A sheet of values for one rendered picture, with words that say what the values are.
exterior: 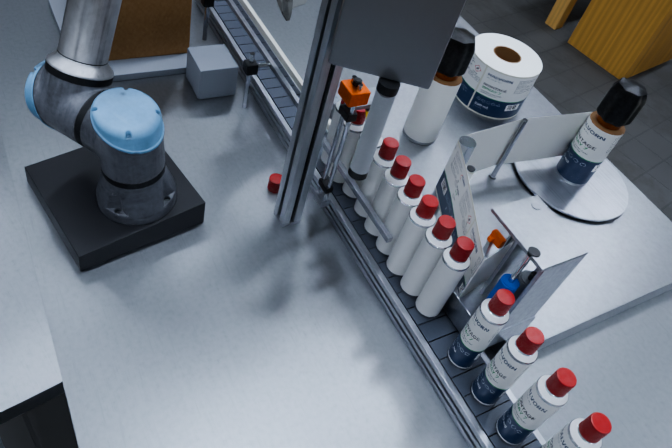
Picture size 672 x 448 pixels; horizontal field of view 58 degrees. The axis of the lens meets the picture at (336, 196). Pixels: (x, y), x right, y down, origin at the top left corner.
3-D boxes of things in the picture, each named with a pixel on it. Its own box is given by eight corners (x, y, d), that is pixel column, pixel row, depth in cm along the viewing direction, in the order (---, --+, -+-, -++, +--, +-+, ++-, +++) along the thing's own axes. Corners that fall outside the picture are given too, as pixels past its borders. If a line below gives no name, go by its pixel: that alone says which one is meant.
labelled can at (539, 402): (529, 439, 105) (590, 385, 91) (507, 451, 103) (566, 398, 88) (510, 412, 108) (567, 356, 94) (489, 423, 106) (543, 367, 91)
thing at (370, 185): (380, 216, 134) (409, 148, 119) (360, 221, 131) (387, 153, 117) (369, 199, 136) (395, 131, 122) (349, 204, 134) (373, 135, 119)
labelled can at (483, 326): (478, 364, 113) (527, 304, 99) (457, 374, 111) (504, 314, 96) (462, 341, 116) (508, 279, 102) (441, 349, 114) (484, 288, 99)
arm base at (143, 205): (186, 213, 121) (185, 180, 113) (107, 234, 115) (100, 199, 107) (164, 161, 129) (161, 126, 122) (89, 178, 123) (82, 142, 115)
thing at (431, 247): (429, 293, 122) (467, 228, 108) (408, 300, 120) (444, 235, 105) (415, 273, 125) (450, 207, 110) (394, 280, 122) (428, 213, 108)
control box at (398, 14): (429, 91, 98) (474, -18, 85) (326, 64, 97) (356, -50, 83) (429, 57, 105) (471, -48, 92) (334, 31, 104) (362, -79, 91)
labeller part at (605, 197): (649, 207, 157) (652, 204, 156) (567, 236, 143) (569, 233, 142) (570, 129, 174) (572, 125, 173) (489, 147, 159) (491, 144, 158)
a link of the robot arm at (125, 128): (135, 195, 109) (128, 140, 99) (78, 160, 112) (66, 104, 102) (179, 158, 117) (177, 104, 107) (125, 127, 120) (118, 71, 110)
